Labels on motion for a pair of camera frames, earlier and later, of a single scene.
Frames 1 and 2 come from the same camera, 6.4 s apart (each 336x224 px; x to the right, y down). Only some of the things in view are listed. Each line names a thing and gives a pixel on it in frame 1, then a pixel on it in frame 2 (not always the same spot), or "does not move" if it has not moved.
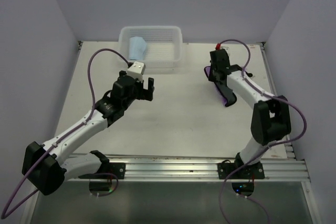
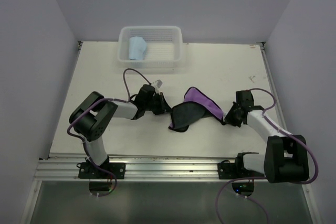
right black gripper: [211, 77] to [228, 119]
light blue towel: [137, 46] does not move
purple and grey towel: [207, 69] to [197, 105]
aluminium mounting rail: [294, 166] does not move
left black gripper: [145, 94] to [164, 107]
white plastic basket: [164, 46] does not move
